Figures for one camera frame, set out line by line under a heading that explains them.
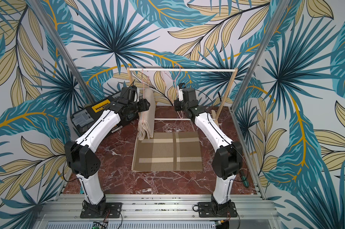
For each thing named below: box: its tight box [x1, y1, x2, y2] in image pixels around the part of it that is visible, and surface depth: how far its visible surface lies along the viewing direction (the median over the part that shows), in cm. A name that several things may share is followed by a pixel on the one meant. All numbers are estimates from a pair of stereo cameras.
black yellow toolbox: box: [70, 94, 119, 136], surface depth 94 cm
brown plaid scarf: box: [131, 131, 204, 172], surface depth 96 cm
